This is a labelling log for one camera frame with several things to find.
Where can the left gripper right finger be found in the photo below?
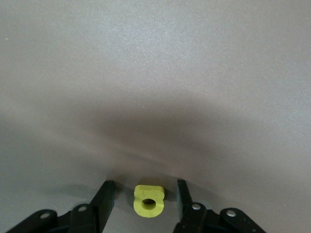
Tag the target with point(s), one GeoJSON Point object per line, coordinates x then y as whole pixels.
{"type": "Point", "coordinates": [192, 218]}

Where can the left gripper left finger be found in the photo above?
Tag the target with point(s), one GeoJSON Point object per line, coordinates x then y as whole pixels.
{"type": "Point", "coordinates": [97, 218]}

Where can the yellow foam letter a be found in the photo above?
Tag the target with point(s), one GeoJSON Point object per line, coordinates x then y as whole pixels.
{"type": "Point", "coordinates": [138, 194]}

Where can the brown table cover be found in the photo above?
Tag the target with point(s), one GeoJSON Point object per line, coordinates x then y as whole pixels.
{"type": "Point", "coordinates": [155, 72]}

